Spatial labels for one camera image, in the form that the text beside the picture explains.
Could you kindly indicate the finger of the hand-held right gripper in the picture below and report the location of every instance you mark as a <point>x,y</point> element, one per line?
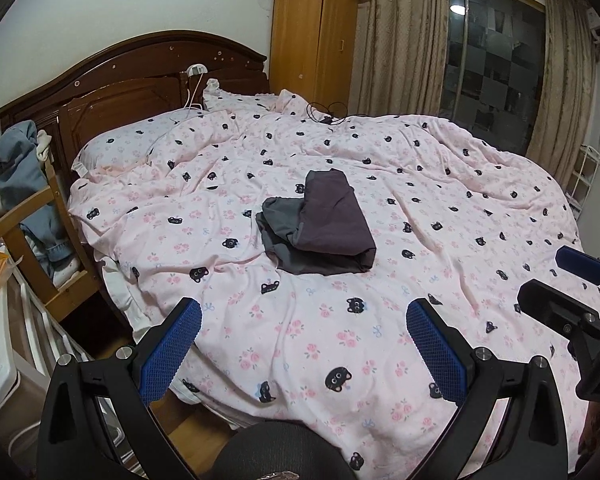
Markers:
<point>550,302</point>
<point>580,262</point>

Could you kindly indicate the dark wooden headboard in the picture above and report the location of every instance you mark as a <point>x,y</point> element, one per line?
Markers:
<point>130,55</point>

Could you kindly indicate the light wooden chair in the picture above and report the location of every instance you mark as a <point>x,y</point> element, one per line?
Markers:
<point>72,287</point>

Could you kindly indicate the pink cat print duvet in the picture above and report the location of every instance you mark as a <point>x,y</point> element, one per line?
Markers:
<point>330,320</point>

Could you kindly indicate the white charger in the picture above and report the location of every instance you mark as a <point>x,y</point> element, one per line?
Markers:
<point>196,67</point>

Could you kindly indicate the beige curtain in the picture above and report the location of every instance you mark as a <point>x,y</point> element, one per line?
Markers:
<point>560,85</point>
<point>395,35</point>

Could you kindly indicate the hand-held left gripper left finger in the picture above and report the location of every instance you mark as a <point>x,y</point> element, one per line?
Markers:
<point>172,350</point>

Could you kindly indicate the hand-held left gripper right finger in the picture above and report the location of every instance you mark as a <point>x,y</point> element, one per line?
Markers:
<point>437,355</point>

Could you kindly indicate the dark window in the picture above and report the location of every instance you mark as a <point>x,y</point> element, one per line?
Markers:
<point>490,60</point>

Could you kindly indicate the white air conditioner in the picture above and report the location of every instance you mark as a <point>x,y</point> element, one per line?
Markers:
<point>597,25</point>

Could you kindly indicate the wooden wardrobe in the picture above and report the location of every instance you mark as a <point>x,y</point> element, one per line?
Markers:
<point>310,40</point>

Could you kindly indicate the blue jeans on chair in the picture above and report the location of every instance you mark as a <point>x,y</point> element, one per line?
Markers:
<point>20,170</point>

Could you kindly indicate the purple grey hooded jacket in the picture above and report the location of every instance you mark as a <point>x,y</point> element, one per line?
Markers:
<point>325,220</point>

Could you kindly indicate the white plastic storage drawers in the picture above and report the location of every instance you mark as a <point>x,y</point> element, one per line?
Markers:
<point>10,360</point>

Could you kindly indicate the cream garment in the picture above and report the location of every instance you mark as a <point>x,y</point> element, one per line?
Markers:
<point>44,145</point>

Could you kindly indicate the cat print pillow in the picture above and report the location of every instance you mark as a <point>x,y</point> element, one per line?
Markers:
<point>120,145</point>

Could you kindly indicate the white shelf rack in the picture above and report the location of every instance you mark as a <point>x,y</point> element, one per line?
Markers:
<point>591,160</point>

